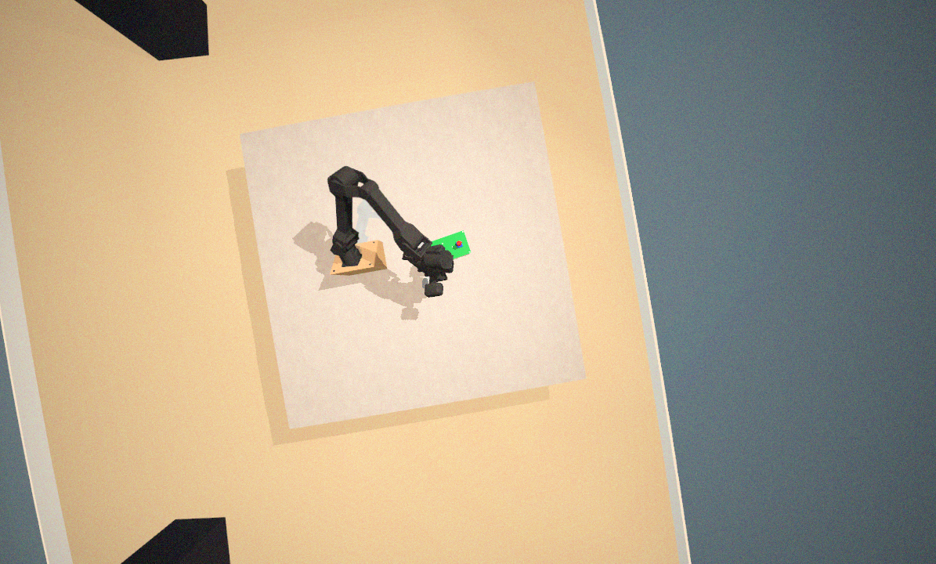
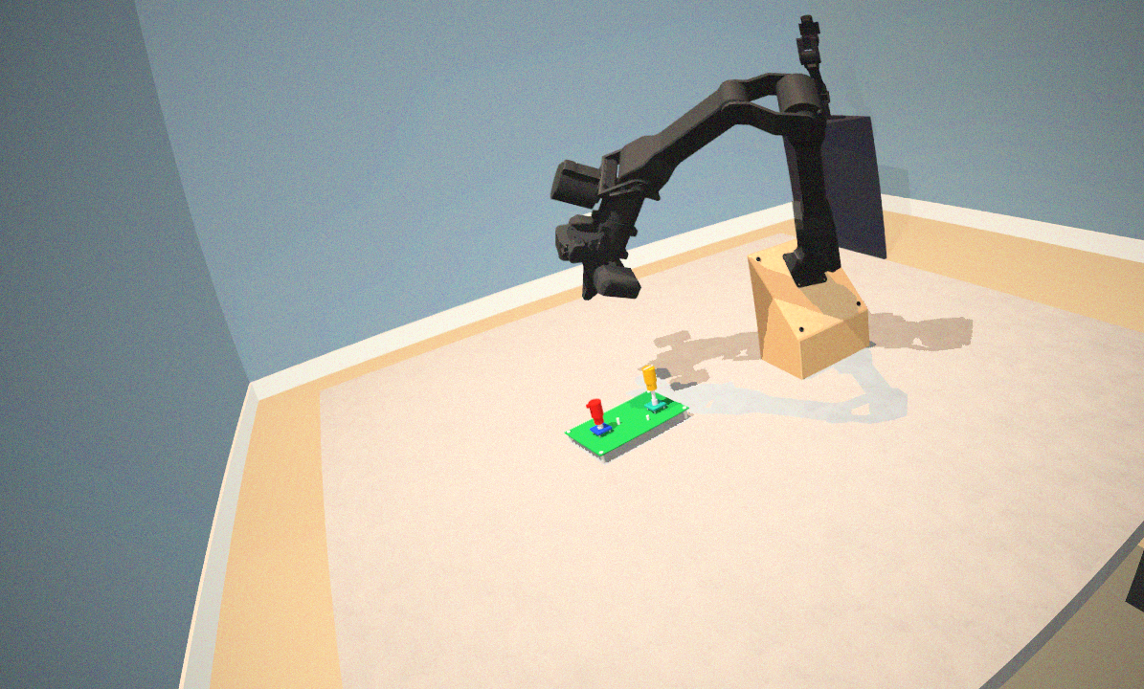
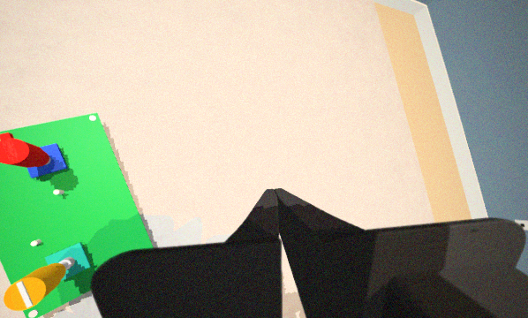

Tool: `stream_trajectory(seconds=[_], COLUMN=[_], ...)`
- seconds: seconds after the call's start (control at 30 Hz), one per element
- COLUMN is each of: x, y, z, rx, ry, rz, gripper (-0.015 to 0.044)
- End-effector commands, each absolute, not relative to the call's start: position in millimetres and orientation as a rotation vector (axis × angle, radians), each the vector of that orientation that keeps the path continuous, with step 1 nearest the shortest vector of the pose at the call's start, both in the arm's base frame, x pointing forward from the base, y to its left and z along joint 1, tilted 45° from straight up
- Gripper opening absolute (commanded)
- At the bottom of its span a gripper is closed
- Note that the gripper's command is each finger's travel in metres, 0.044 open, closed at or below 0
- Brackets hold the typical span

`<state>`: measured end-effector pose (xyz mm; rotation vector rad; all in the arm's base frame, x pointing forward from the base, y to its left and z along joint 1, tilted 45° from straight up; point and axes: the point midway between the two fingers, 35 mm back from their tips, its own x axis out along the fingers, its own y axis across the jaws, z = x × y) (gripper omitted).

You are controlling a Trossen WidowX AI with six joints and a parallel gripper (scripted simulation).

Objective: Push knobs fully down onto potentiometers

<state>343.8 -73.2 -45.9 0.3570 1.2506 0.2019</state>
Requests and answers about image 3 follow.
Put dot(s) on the green circuit board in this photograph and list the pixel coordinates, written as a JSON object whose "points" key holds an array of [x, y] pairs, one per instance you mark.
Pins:
{"points": [[65, 209]]}

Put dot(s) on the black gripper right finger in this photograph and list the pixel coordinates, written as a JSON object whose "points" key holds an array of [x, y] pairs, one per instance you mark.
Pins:
{"points": [[343, 271]]}

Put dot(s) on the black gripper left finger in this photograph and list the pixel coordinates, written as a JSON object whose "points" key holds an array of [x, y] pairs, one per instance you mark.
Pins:
{"points": [[241, 277]]}

